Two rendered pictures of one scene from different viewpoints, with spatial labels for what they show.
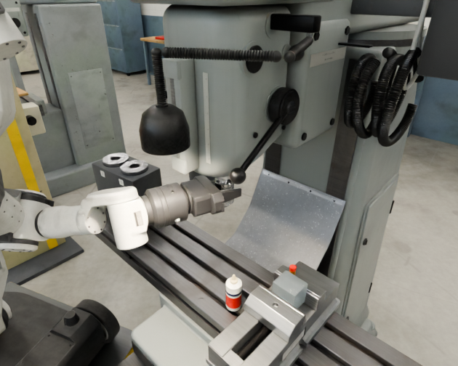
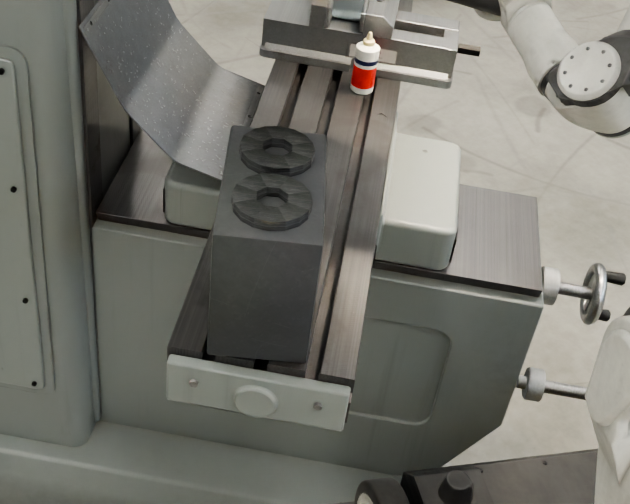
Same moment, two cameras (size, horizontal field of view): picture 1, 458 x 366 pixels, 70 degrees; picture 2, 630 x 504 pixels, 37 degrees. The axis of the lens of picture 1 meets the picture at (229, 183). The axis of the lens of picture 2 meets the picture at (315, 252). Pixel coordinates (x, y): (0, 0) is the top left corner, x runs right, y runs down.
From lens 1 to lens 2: 1.88 m
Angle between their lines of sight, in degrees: 96
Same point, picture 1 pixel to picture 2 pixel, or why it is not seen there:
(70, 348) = (484, 466)
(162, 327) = (415, 204)
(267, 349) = (418, 18)
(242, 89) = not seen: outside the picture
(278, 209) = (136, 57)
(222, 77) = not seen: outside the picture
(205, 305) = (386, 110)
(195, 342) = (400, 167)
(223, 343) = (444, 42)
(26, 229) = not seen: hidden behind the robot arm
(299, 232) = (163, 47)
